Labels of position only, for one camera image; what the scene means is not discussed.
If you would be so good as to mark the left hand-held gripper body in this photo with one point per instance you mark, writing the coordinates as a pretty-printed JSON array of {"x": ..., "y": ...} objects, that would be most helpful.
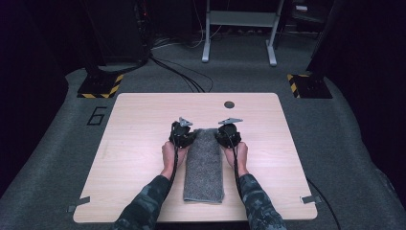
[{"x": 180, "y": 135}]

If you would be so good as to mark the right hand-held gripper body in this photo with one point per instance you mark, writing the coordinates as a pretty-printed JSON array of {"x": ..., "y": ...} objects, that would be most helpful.
[{"x": 230, "y": 135}]

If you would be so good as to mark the grey towel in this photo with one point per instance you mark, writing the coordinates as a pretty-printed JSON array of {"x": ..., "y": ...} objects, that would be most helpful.
[{"x": 203, "y": 169}]

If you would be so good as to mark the person's right hand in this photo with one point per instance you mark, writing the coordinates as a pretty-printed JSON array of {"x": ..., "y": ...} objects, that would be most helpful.
[{"x": 238, "y": 159}]

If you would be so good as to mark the person's left hand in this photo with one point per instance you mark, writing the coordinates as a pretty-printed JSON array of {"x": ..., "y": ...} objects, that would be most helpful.
[{"x": 170, "y": 159}]

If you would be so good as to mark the striped black stand base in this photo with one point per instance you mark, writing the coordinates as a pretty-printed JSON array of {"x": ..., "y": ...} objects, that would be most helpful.
[
  {"x": 311, "y": 86},
  {"x": 99, "y": 86}
]

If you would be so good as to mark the grey tape strip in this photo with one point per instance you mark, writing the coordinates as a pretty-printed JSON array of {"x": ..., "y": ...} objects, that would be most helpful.
[
  {"x": 78, "y": 203},
  {"x": 311, "y": 199}
]

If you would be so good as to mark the black cabinet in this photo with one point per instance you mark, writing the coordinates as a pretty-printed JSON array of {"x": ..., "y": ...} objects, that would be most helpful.
[{"x": 118, "y": 32}]

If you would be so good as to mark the white metal desk frame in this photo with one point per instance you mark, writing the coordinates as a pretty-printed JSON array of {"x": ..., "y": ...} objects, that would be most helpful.
[{"x": 242, "y": 18}]

